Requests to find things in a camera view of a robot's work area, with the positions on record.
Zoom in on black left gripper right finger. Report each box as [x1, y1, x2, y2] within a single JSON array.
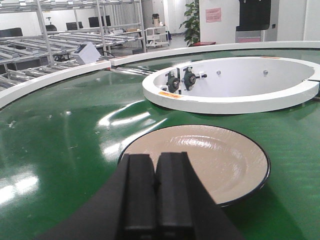
[[156, 152, 244, 240]]

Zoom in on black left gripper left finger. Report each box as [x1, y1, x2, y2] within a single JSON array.
[[37, 154, 156, 240]]

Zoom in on beige plate black rim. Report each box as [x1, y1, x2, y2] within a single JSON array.
[[123, 124, 271, 207]]

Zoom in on left dark bearing block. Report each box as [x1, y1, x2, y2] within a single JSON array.
[[166, 71, 180, 93]]

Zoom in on dark bearing block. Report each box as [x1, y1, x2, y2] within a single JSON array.
[[166, 71, 180, 93], [183, 66, 208, 91]]

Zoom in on right dark bearing block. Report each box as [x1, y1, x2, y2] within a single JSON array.
[[183, 66, 208, 91]]

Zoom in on white box on rack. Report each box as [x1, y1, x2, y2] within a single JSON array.
[[71, 41, 101, 65]]

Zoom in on white outer conveyor rim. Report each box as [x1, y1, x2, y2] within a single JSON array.
[[0, 41, 320, 108]]

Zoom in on white rolling cart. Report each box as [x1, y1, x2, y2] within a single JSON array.
[[144, 26, 169, 48]]

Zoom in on green potted plant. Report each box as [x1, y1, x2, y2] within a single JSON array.
[[179, 0, 200, 47]]

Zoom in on metal roller rack shelving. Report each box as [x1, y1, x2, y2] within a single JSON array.
[[0, 0, 146, 91]]

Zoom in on white inner conveyor ring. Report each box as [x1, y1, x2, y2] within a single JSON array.
[[141, 56, 320, 115]]

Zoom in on pink wall notice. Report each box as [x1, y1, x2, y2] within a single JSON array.
[[205, 7, 222, 23]]

